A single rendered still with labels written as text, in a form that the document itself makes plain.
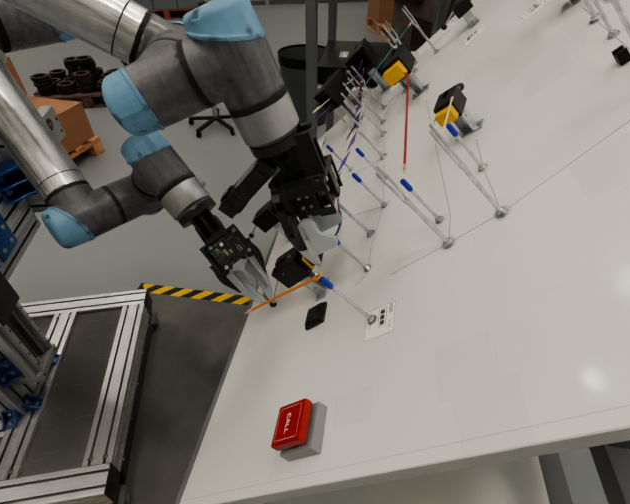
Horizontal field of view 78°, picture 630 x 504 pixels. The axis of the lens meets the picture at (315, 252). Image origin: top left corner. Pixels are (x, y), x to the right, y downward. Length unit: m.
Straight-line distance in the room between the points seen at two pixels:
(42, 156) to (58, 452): 1.11
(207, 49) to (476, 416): 0.43
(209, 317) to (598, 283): 1.83
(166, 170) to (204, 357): 1.33
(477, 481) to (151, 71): 0.80
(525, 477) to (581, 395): 0.53
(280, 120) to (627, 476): 0.63
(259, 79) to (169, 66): 0.09
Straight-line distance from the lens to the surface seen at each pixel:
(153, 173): 0.70
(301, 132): 0.50
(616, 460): 0.72
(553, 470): 0.90
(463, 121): 0.72
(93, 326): 1.93
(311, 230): 0.56
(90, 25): 0.62
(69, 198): 0.77
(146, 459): 1.77
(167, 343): 2.02
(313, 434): 0.49
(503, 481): 0.86
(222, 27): 0.46
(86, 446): 1.63
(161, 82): 0.49
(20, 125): 0.83
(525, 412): 0.37
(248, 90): 0.47
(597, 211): 0.45
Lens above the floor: 1.55
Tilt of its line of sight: 42 degrees down
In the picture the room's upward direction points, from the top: straight up
